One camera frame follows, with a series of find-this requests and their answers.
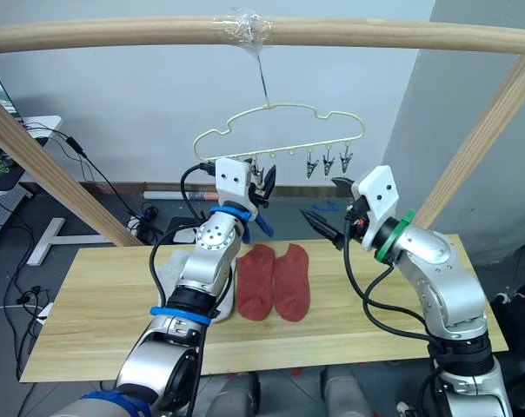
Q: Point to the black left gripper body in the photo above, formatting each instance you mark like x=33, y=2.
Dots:
x=258, y=197

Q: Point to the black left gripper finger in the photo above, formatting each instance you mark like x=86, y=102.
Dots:
x=270, y=180

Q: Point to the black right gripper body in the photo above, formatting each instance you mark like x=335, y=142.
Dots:
x=357, y=217

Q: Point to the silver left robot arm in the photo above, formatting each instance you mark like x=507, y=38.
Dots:
x=210, y=265

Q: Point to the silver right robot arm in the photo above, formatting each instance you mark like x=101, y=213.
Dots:
x=445, y=282

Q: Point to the metal hanger clip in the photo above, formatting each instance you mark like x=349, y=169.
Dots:
x=328, y=165
x=311, y=167
x=256, y=170
x=345, y=161

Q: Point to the cream plastic clip hanger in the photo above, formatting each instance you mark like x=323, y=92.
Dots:
x=288, y=105

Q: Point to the blue floor tape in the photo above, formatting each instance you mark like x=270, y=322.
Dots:
x=325, y=206

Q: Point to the red sock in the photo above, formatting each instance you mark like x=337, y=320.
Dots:
x=256, y=282
x=293, y=282

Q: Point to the wooden baseboard strip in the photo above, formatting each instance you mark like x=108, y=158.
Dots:
x=167, y=187

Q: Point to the white sock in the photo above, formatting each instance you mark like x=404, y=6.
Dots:
x=169, y=269

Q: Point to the slanted wooden rack leg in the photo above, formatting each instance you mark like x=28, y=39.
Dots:
x=49, y=174
x=480, y=143

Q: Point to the clear tape wrap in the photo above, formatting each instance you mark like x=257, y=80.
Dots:
x=245, y=28

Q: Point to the grey rounded shape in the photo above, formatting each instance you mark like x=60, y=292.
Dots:
x=345, y=393

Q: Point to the wooden rack top bar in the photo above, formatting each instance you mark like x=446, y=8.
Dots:
x=114, y=35

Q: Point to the white desk with legs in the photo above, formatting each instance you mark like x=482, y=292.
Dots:
x=43, y=123

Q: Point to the white power strip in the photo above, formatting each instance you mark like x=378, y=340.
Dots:
x=41, y=319

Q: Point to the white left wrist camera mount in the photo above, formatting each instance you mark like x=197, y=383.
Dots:
x=232, y=180

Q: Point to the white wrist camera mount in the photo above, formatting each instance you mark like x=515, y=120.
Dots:
x=232, y=180
x=380, y=191

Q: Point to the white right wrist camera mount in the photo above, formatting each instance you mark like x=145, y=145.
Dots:
x=380, y=191

